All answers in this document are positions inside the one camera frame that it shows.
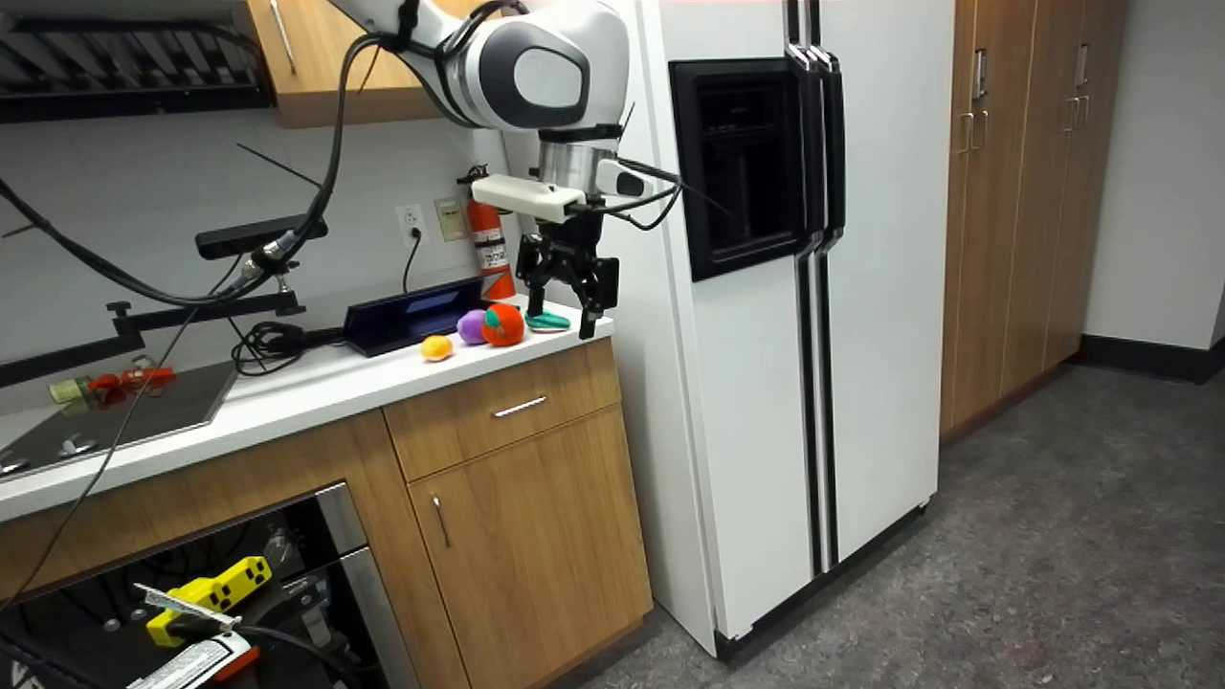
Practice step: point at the dark laptop with blue light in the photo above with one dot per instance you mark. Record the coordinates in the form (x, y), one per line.
(409, 315)

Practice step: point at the white refrigerator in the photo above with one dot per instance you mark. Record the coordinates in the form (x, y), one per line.
(754, 385)

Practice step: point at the yellow plush toy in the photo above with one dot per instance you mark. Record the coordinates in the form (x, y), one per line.
(438, 351)

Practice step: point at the wooden cabinet door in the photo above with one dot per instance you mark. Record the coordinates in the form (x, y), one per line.
(538, 547)

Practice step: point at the tall wooden cabinet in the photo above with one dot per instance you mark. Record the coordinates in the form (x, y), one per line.
(1021, 204)

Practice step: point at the orange red plush toy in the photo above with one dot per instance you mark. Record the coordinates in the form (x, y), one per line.
(507, 327)

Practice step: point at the black stereo camera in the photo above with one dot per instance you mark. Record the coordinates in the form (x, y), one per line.
(244, 238)

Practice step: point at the white red packet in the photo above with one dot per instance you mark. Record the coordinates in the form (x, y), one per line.
(195, 663)

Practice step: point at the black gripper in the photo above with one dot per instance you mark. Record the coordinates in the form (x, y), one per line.
(568, 251)

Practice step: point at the black fridge water dispenser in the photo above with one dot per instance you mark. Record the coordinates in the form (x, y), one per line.
(741, 166)

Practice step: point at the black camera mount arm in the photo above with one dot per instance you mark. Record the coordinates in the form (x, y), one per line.
(195, 315)

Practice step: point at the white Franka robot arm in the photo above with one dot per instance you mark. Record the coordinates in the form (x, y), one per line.
(538, 62)

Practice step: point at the black wall rack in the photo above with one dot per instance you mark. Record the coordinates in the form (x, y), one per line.
(127, 62)

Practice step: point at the black mat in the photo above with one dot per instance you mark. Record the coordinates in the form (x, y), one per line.
(127, 416)

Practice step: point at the red fire extinguisher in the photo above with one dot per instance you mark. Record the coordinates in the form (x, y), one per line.
(487, 254)

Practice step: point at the purple plush toy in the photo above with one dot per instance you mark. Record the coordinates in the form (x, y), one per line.
(472, 327)

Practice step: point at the green toy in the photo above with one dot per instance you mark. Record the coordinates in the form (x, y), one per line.
(68, 390)

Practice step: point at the yellow power plug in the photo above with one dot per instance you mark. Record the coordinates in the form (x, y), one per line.
(224, 584)

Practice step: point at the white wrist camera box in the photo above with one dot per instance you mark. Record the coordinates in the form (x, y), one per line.
(530, 196)

